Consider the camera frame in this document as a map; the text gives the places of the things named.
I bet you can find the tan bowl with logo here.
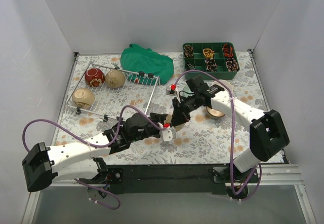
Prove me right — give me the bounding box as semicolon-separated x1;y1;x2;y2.
163;114;187;133

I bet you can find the black patterned bowl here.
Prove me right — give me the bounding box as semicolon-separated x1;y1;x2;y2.
206;106;225;119

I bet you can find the white bowl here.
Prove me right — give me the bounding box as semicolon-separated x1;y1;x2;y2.
211;80;233;93

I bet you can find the beige flower bowl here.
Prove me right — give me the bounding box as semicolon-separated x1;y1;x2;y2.
105;69;126;89

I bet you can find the red floral bowl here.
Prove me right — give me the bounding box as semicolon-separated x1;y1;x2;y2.
84;68;105;87

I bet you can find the pale green bowl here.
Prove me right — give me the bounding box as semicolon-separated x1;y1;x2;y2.
181;85;194;98

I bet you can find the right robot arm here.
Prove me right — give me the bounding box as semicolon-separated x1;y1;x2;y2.
171;76;290;182

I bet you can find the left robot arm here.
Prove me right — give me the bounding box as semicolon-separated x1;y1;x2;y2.
22;113;169;193

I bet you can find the grey black folded sock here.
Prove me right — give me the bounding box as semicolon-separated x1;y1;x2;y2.
185;61;195;71

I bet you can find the black pink floral rolled sock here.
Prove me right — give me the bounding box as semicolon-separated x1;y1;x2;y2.
205;58;217;72

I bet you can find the green compartment organizer box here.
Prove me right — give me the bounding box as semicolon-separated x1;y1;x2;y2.
183;42;240;80

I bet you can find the yellow rolled sock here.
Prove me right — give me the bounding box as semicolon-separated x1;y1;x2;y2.
202;48;214;58

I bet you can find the leopard print rolled sock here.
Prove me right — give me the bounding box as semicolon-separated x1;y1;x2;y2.
183;44;194;58

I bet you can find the green cloth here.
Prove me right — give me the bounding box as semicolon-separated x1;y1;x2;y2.
120;44;174;85

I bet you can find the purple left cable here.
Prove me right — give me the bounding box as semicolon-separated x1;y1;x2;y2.
22;105;168;210

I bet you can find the purple cable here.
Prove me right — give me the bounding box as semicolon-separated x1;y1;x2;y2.
22;105;168;210
174;69;263;202

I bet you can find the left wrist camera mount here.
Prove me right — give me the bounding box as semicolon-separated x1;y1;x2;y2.
159;123;176;142

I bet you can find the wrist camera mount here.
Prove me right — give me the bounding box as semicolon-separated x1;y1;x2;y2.
159;123;176;142
166;84;178;96

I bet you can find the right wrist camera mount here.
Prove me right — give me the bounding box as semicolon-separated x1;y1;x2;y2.
166;84;178;96

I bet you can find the silver wire dish rack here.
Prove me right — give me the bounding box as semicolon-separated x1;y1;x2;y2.
66;62;160;122

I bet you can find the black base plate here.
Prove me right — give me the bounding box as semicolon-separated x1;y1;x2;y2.
80;164;230;195

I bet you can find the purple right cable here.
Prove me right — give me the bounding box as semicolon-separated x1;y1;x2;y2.
174;69;263;202

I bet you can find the aluminium frame rail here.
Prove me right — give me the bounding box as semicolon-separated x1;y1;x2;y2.
23;164;316;223

